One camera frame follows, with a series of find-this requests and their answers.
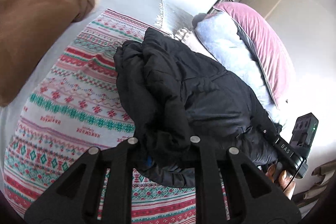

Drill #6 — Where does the patterned knit blanket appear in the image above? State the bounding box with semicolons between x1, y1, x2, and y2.
3;8;232;224

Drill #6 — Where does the brown fleece garment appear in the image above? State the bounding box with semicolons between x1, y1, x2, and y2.
1;0;100;106

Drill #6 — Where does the black quilted jacket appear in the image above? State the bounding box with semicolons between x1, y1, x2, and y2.
114;28;277;188

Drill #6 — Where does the light blue fluffy blanket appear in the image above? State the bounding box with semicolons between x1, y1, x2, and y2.
195;12;286;126

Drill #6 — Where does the pink velvet pillow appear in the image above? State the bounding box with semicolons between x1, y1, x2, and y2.
214;2;293;109

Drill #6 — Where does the white bed sheet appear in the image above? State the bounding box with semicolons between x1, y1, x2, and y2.
1;0;173;167

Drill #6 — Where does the right hand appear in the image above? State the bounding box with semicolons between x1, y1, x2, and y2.
265;164;296;200

